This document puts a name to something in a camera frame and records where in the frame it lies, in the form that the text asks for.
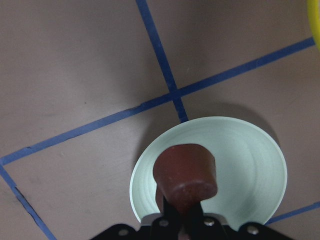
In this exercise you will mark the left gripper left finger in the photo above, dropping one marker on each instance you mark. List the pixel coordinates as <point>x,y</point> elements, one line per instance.
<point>173,221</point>

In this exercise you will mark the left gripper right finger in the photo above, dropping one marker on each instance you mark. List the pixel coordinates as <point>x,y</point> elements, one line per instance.
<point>206,226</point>

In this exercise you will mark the dark brown bun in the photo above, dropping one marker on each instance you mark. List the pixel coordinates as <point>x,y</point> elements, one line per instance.
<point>185,175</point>

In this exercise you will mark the yellow steamer layer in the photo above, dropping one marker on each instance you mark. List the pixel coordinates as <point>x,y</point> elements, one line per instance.
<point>313,13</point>

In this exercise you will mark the light green plate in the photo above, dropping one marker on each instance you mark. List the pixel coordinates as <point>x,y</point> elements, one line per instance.
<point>251,169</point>

